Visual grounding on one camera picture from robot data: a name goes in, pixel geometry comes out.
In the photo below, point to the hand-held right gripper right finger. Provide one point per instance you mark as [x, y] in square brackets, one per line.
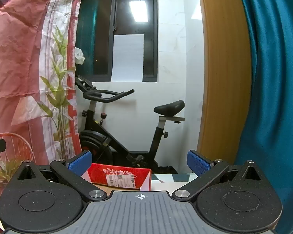
[197, 162]

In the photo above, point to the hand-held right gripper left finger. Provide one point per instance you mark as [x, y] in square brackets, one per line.
[80, 162]

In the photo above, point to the red cardboard box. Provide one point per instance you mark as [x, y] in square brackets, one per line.
[100, 173]

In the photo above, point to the geometric pattern tablecloth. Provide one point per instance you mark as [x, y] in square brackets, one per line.
[178, 176]

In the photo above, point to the black exercise bike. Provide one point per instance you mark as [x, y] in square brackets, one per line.
[119, 146]

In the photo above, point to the pink bamboo print curtain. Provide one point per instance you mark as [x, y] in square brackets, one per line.
[14, 53]

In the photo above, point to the white plastic bag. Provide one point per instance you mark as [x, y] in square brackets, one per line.
[79, 56]

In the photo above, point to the teal curtain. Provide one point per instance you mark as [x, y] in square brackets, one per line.
[271, 78]

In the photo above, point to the white paper sheet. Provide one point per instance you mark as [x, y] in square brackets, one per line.
[127, 58]

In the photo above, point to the dark framed window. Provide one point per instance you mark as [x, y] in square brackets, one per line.
[105, 29]

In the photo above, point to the wooden door frame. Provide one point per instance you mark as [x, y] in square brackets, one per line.
[222, 78]

